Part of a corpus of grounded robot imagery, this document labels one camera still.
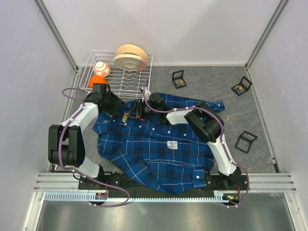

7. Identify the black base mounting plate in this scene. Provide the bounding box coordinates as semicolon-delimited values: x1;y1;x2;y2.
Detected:
78;172;248;197

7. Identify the white orange patterned bowl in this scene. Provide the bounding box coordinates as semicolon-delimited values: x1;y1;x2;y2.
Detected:
93;62;111;77

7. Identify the black display box centre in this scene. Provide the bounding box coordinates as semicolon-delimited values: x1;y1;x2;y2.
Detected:
172;70;187;89

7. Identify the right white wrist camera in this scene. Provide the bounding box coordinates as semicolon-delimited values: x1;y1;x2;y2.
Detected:
142;88;152;101

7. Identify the white shirt label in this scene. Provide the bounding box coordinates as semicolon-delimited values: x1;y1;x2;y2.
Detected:
167;141;178;150

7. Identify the round orange picture brooch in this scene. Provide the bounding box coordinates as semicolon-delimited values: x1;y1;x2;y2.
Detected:
176;79;183;85

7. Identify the black display box far right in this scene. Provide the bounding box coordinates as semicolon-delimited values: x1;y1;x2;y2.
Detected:
231;76;253;96

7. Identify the grey slotted cable duct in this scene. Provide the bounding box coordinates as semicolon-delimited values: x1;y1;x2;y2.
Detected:
45;192;230;203

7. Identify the beige plate rear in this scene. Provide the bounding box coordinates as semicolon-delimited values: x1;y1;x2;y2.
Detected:
115;44;148;60

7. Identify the blue plaid shirt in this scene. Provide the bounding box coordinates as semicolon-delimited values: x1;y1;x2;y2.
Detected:
93;101;214;194

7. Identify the black display box near right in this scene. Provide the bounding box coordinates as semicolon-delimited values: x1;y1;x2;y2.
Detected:
235;130;258;154

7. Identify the colourful flower plush brooch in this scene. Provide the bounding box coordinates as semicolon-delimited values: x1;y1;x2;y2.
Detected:
122;112;129;125

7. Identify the beige plate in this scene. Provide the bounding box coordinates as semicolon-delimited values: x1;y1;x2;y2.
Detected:
115;44;148;60
113;54;148;72

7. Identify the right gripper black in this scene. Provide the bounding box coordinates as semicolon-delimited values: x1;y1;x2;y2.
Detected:
127;99;159;119

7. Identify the black display box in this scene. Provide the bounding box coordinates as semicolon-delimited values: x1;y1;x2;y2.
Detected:
172;70;187;89
235;130;258;154
231;76;253;96

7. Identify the beige plate front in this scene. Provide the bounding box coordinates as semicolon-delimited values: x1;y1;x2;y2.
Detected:
113;54;148;72

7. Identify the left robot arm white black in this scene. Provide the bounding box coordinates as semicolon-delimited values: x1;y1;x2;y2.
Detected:
48;83;124;189

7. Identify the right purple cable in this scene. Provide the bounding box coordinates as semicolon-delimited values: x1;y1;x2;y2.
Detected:
142;78;251;209

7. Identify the white wire dish rack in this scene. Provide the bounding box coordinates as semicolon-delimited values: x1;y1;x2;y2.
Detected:
78;50;154;101

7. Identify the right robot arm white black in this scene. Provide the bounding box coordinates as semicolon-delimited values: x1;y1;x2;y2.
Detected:
123;92;244;190

